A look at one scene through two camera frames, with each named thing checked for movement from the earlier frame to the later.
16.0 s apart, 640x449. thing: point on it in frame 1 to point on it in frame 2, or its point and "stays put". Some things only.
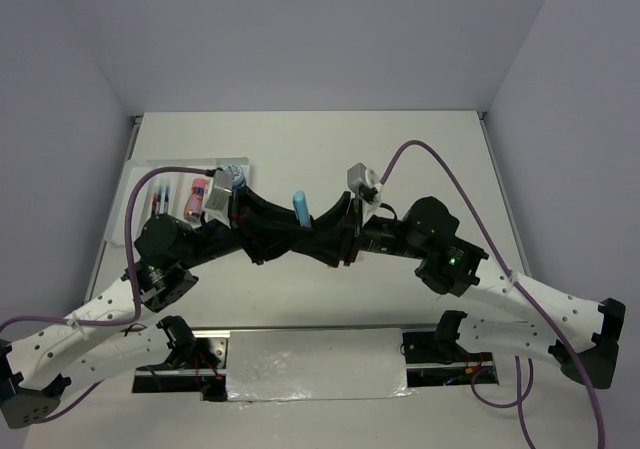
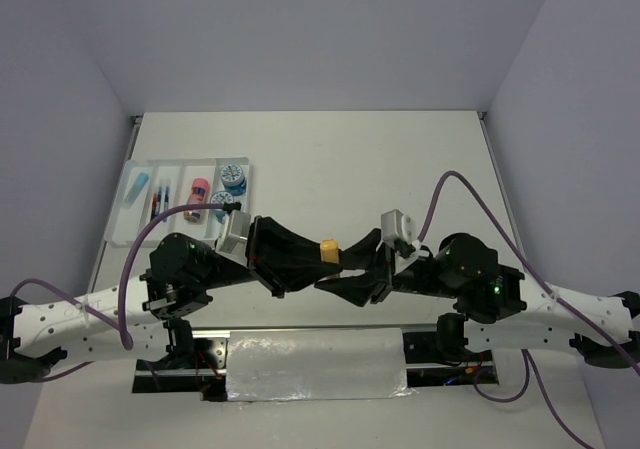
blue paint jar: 239,182 stays put
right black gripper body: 366,237 to 388,257
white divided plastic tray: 180,195 stays put
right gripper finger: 329,247 to 357,289
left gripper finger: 249,210 to 269,240
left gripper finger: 291,244 to 303,279
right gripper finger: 333,217 to 360,255
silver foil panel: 316,364 stays put
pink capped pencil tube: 195,206 stays put
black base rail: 209,371 stays put
